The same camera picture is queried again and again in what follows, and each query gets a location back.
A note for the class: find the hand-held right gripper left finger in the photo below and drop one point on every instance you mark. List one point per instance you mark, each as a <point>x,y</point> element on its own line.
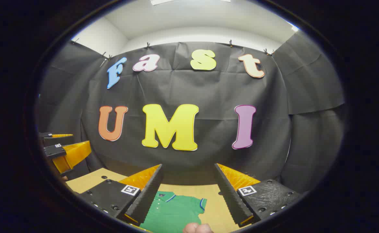
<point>145,197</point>

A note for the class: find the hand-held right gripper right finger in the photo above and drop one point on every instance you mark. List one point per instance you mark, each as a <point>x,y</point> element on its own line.
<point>229,197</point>

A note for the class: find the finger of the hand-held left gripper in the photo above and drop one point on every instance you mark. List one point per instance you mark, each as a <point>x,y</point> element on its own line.
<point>58,140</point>
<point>74,153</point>

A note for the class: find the green T-shirt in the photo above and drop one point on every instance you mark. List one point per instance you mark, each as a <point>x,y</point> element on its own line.
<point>173,212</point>

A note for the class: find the black backdrop cloth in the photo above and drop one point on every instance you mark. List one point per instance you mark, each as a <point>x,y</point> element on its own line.
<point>208,90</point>

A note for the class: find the ceiling light panel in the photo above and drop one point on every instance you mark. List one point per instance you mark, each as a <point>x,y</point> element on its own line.
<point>163,1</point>

